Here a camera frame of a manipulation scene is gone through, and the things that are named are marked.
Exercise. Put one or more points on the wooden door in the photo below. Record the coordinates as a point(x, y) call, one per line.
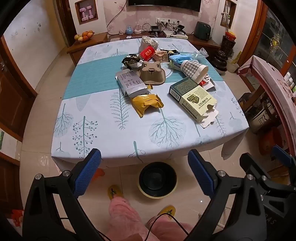
point(13, 92)

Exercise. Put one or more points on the fruit bowl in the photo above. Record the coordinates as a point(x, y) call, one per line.
point(84, 36)

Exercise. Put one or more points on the white paper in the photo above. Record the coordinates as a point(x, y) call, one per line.
point(148, 41)

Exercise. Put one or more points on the yellow snack wrapper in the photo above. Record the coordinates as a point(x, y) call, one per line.
point(145, 103)

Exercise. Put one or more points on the dark carved stand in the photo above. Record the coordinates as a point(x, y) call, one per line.
point(228, 42)

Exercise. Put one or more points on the grey checked paper cup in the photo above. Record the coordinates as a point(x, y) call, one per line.
point(192, 68)

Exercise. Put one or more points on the clear plastic bottle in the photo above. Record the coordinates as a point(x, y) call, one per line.
point(201, 52)

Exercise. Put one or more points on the red and white box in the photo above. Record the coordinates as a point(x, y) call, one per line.
point(207, 80)

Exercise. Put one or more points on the pink dumbbell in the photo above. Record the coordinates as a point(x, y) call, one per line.
point(90, 12)
point(82, 14)

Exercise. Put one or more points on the dark snack wrapper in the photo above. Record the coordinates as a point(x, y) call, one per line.
point(131, 60)

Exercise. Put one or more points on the white power strip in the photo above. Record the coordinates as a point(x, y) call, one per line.
point(166, 21)

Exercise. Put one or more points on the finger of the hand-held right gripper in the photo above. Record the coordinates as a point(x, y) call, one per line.
point(252, 164)
point(283, 156)

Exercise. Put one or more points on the white set-top box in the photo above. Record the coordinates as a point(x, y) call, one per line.
point(177, 36)

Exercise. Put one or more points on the person's yellow left slipper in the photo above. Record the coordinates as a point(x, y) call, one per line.
point(115, 191)

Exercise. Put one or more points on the white bucket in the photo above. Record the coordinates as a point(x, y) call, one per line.
point(232, 66)

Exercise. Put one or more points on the dark air fryer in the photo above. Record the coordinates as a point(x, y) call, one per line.
point(202, 31)

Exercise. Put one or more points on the black bin with yellow rim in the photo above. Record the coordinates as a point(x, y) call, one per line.
point(157, 180)

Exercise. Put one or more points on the wall television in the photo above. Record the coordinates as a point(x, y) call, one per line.
point(161, 3)

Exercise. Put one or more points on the red packet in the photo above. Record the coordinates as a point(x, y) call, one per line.
point(147, 52)

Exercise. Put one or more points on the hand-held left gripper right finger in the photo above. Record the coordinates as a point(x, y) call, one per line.
point(201, 173)

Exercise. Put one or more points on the person's pink pants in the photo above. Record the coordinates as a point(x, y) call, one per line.
point(124, 220)

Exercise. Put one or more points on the person's yellow right slipper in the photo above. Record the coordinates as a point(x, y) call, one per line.
point(167, 210)

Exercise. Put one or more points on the orange bag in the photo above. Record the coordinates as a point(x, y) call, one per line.
point(270, 143)

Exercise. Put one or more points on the black urn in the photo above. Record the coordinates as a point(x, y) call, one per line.
point(219, 61)

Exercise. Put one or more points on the bear-shaped paper tray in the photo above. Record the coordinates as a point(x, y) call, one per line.
point(151, 74)

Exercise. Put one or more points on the green and cream cardboard box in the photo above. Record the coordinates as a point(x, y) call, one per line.
point(196, 97)

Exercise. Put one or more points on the blue disposable glove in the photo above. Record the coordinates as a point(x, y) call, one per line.
point(182, 57)

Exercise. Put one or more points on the crushed beige drink carton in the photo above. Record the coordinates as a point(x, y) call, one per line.
point(161, 55)

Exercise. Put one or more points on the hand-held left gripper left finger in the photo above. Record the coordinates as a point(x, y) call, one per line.
point(89, 171)

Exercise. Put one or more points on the pink covered table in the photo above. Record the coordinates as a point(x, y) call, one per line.
point(272, 76)

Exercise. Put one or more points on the person's yellow slipper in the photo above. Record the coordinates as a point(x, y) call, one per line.
point(115, 191)
point(167, 210)

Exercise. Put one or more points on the silver cardboard box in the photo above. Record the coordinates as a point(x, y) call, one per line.
point(131, 81)

